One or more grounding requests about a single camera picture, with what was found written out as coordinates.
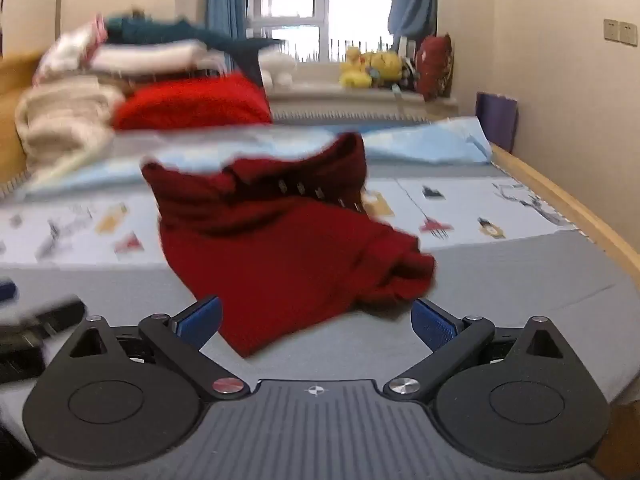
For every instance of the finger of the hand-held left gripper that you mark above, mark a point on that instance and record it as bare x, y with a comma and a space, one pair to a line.
6, 292
60, 315

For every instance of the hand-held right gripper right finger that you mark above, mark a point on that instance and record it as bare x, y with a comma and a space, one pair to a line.
432, 325

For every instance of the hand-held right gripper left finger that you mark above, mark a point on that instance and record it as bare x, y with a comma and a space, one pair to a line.
202, 322

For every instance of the dark red knit cardigan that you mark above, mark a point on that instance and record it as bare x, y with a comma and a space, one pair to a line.
280, 255

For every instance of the white printed bed sheet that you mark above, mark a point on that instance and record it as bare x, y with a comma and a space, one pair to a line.
460, 210

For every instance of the cream knit folded sweater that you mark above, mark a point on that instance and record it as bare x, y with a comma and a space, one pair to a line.
62, 122

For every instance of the light blue folded sheet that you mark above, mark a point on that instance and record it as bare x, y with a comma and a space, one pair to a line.
425, 142

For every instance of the wooden headboard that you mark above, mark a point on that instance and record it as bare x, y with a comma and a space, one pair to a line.
12, 85

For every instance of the purple box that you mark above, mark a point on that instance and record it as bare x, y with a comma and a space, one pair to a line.
496, 120

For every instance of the bright red folded sweater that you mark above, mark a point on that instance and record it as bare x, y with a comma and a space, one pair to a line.
192, 102

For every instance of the pink and white cloth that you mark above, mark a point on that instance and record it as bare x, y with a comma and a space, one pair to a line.
70, 50

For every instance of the red patterned cushion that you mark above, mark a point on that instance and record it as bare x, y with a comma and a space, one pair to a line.
435, 67

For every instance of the yellow plush toy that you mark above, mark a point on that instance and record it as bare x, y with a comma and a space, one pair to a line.
385, 65
355, 70

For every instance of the white plush toy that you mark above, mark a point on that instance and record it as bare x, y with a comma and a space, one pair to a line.
277, 67

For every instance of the teal shark plush toy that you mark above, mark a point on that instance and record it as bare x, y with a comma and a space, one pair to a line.
165, 30

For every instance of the window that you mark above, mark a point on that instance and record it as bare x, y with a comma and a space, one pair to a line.
320, 5

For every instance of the wooden bed frame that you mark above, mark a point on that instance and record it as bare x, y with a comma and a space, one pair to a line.
565, 205

